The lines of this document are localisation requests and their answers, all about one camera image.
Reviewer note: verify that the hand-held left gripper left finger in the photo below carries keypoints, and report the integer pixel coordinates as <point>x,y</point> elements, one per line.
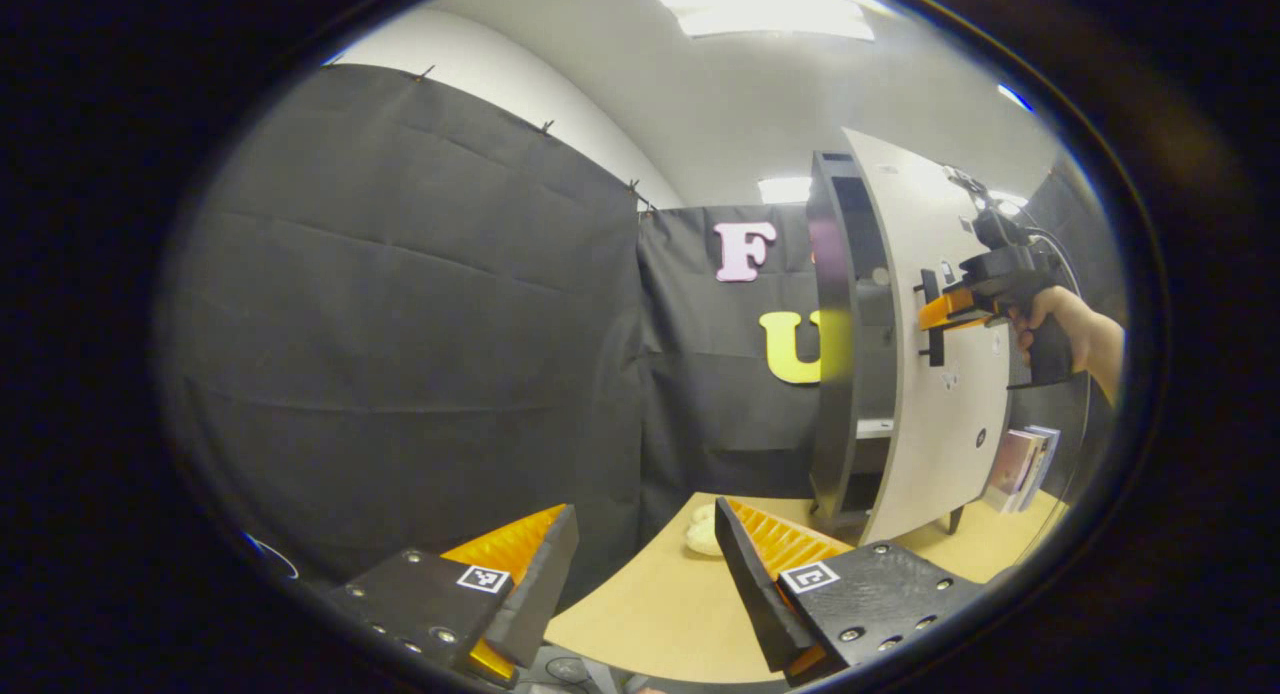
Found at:
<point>535,594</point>

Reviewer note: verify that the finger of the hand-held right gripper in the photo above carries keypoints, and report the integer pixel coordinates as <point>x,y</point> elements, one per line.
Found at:
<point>955,309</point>

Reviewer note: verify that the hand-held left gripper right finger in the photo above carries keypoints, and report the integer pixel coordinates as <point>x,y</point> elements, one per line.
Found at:
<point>755,594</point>

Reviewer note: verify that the white cabinet door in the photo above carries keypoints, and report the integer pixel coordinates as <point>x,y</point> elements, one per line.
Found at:
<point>950,434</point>

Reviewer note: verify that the dark grey cabinet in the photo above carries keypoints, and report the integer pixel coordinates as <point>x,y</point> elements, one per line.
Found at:
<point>830,374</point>

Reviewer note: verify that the ceiling light panel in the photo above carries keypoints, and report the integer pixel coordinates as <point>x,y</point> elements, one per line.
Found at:
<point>1015,98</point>
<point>1010,201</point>
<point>785,190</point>
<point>765,9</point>

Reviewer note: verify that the cream plush toy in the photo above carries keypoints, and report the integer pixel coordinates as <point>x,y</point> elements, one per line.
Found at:
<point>703,536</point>

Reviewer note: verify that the grey blue book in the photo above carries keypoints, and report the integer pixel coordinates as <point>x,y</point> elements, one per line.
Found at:
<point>1050,444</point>

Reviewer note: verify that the white spine book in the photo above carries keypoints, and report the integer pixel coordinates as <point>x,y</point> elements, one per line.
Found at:
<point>1034,464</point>

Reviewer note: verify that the black backdrop cloth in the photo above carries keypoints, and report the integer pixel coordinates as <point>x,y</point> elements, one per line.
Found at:
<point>400,324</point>

